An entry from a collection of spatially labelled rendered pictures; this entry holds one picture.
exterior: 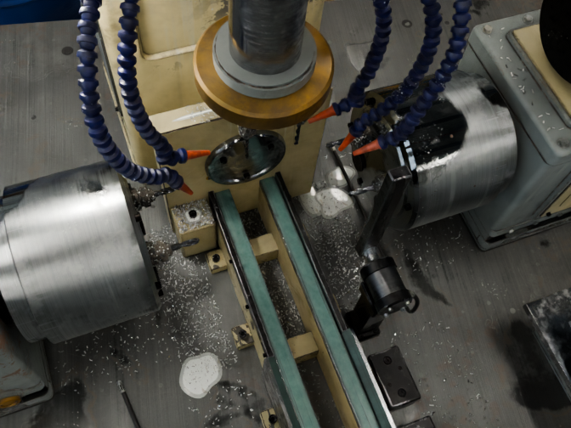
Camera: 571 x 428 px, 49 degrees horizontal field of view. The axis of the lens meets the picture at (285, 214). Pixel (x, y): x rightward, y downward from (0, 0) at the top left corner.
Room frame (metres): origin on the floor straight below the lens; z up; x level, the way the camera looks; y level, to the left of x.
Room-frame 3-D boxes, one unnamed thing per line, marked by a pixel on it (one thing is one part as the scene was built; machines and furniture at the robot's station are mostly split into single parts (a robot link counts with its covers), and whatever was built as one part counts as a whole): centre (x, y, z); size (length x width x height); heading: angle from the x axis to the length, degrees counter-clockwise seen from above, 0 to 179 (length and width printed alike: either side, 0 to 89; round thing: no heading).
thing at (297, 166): (0.64, 0.11, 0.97); 0.30 x 0.11 x 0.34; 119
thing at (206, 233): (0.51, 0.17, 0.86); 0.07 x 0.06 x 0.12; 119
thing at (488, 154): (0.66, -0.25, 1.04); 0.41 x 0.25 x 0.25; 119
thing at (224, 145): (0.58, 0.08, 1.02); 0.15 x 0.02 x 0.15; 119
